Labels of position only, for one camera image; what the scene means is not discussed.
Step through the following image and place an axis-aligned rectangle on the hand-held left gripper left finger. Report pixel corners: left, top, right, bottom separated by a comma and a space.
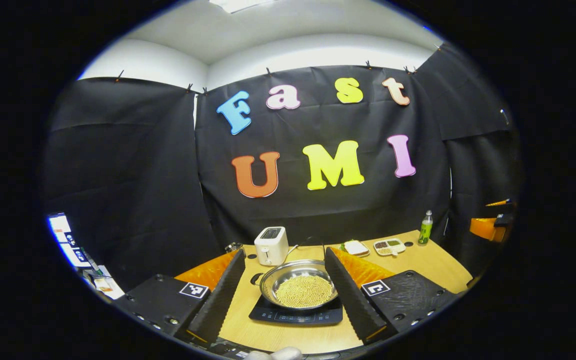
113, 248, 247, 347

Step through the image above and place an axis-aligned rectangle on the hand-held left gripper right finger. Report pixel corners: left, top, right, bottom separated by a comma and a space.
324, 246, 462, 346

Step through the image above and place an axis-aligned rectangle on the black induction cooktop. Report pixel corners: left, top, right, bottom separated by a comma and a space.
248, 295, 344, 327

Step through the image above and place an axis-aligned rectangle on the stainless steel pot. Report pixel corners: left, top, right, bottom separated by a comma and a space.
250, 259, 340, 310

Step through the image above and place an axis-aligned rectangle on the white rectangular plate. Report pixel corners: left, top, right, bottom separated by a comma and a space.
340, 240, 371, 258

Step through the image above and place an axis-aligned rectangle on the heap of yellow soybeans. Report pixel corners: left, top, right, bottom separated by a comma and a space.
274, 275, 337, 309

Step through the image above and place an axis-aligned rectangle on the green label drink bottle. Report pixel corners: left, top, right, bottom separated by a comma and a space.
417, 210, 434, 246

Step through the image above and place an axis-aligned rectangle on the white divided grain tray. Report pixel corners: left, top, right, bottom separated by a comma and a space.
372, 238, 407, 257

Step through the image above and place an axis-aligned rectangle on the white toaster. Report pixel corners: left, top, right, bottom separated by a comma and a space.
253, 226, 290, 267

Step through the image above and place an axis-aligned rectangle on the white cluttered side shelf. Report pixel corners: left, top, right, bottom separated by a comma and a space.
47, 212, 125, 301

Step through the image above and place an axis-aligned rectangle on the ceiling light panel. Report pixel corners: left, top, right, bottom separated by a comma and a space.
209, 0, 274, 14

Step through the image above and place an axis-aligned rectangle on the toaster power cable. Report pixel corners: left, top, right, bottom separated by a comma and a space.
288, 236, 327, 260

